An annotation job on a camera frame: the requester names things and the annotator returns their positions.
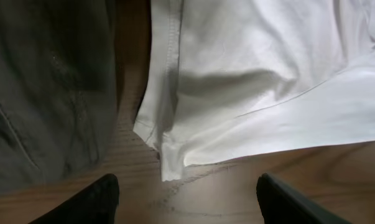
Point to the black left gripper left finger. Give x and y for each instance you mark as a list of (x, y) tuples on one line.
[(95, 204)]

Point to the grey folded shorts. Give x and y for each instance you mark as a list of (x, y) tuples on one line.
[(57, 89)]

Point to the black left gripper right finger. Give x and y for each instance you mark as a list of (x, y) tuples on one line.
[(280, 203)]

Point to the white t-shirt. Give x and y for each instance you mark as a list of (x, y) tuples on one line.
[(230, 79)]

